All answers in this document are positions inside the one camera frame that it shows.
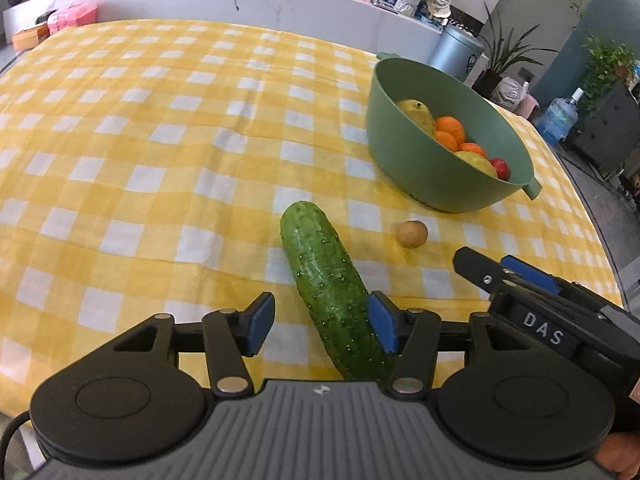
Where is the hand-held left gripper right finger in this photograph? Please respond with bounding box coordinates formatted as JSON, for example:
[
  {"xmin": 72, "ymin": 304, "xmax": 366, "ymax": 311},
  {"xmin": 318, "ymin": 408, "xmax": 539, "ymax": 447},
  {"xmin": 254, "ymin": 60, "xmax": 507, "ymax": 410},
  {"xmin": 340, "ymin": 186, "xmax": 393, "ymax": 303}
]
[{"xmin": 367, "ymin": 291, "xmax": 506, "ymax": 396}]

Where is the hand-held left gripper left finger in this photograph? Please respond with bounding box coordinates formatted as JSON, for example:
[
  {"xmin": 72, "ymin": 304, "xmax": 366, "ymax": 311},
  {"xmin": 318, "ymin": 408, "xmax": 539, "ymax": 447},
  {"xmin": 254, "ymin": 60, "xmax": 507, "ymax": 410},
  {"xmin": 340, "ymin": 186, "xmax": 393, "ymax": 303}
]
[{"xmin": 111, "ymin": 291, "xmax": 276, "ymax": 396}]

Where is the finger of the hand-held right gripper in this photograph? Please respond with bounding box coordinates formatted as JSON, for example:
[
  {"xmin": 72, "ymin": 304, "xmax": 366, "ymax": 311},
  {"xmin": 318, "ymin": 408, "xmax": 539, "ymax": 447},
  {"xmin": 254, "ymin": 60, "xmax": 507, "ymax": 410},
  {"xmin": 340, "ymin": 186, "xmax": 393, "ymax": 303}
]
[
  {"xmin": 452, "ymin": 247, "xmax": 523, "ymax": 297},
  {"xmin": 500, "ymin": 255, "xmax": 562, "ymax": 297}
]

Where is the green cucumber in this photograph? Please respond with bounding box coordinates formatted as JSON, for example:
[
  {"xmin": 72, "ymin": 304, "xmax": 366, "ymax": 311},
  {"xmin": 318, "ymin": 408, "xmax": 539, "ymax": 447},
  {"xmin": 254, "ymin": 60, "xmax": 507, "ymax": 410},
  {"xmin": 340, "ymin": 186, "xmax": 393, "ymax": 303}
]
[{"xmin": 280, "ymin": 201, "xmax": 402, "ymax": 382}]

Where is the brown longan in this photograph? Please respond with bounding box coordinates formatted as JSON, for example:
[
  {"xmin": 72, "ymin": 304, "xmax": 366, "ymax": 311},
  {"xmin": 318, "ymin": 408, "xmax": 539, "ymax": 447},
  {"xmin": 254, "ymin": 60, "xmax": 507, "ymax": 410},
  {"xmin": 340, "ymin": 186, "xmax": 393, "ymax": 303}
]
[{"xmin": 392, "ymin": 220, "xmax": 429, "ymax": 249}]

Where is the green colander bowl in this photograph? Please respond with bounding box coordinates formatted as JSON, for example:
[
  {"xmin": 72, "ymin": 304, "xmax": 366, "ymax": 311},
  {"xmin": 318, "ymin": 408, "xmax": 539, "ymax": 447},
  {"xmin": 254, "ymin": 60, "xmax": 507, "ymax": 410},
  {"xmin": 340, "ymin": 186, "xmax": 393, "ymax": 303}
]
[{"xmin": 366, "ymin": 52, "xmax": 544, "ymax": 214}]

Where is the person's right hand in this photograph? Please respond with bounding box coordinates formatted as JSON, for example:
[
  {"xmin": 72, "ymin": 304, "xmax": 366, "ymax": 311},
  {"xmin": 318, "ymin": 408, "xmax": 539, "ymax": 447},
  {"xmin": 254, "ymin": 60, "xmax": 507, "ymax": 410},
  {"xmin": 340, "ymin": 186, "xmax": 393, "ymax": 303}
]
[{"xmin": 594, "ymin": 431, "xmax": 640, "ymax": 480}]

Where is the yellow-green pear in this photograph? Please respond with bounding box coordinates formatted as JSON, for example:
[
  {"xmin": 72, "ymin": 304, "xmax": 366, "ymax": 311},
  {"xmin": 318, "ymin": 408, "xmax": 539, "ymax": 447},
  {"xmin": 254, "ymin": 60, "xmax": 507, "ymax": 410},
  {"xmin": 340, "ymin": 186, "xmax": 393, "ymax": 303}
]
[
  {"xmin": 396, "ymin": 99, "xmax": 437, "ymax": 137},
  {"xmin": 452, "ymin": 151, "xmax": 499, "ymax": 179}
]

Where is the blue water jug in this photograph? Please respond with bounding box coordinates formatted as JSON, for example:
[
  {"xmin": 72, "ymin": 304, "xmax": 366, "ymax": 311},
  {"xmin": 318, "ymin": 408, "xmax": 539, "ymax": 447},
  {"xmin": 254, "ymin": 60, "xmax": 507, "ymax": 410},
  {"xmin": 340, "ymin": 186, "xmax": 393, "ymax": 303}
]
[{"xmin": 537, "ymin": 87, "xmax": 584, "ymax": 149}]

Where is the dark cabinet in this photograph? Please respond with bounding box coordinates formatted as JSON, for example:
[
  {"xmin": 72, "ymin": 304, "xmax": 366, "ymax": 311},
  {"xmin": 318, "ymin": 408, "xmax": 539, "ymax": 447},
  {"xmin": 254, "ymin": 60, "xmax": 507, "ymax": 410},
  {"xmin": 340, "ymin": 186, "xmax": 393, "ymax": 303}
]
[{"xmin": 569, "ymin": 79, "xmax": 640, "ymax": 177}]

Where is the pink stool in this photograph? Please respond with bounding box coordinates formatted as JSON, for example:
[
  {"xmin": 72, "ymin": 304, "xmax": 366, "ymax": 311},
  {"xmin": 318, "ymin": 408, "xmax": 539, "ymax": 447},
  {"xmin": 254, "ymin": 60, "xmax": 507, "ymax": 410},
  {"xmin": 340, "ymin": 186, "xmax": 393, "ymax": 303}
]
[{"xmin": 517, "ymin": 94, "xmax": 541, "ymax": 122}]

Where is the white plastic bag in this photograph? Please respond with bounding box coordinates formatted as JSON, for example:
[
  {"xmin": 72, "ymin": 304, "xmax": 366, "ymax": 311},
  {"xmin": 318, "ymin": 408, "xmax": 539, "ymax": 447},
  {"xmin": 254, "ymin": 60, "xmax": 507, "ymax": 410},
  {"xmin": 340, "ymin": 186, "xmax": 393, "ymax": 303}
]
[{"xmin": 492, "ymin": 77, "xmax": 531, "ymax": 111}]

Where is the yellow checkered tablecloth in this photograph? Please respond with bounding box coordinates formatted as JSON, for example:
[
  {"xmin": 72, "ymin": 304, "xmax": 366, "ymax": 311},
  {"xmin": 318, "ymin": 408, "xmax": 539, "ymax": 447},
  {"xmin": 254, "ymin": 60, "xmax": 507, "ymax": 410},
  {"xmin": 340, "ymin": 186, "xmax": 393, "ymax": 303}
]
[{"xmin": 0, "ymin": 19, "xmax": 627, "ymax": 422}]

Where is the tall potted plant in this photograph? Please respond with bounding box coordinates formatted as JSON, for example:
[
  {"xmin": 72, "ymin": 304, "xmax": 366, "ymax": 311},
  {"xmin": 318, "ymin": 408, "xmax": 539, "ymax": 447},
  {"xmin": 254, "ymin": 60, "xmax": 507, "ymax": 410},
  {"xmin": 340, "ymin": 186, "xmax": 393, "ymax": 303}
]
[{"xmin": 472, "ymin": 2, "xmax": 559, "ymax": 99}]

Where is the grey-blue trash can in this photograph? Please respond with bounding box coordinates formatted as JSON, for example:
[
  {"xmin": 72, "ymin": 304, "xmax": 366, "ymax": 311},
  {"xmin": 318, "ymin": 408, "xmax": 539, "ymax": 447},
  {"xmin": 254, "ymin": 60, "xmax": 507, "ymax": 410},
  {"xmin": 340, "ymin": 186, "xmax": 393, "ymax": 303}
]
[{"xmin": 427, "ymin": 24, "xmax": 486, "ymax": 84}]

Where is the trailing green plant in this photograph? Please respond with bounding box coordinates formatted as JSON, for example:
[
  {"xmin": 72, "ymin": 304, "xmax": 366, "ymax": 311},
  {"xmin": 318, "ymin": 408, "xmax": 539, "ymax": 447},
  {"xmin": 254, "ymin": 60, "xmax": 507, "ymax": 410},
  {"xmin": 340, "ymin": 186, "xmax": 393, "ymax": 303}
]
[{"xmin": 581, "ymin": 34, "xmax": 639, "ymax": 112}]

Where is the white marble tv counter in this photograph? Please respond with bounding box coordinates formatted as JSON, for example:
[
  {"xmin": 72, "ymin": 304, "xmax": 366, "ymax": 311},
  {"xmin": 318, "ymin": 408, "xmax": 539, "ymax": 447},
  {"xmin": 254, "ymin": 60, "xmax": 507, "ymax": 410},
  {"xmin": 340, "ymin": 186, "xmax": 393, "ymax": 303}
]
[{"xmin": 2, "ymin": 0, "xmax": 447, "ymax": 62}]

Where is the pink plastic container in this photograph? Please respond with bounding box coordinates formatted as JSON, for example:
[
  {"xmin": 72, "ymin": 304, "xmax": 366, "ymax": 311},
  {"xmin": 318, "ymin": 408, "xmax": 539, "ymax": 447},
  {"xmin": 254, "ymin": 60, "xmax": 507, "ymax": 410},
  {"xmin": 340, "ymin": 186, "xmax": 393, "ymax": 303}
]
[{"xmin": 47, "ymin": 2, "xmax": 99, "ymax": 36}]

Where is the wooden box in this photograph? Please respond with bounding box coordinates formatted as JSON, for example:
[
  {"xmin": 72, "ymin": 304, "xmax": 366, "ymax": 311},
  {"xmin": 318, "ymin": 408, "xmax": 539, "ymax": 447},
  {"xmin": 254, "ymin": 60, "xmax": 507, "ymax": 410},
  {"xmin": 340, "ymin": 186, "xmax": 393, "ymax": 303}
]
[{"xmin": 12, "ymin": 24, "xmax": 51, "ymax": 52}]

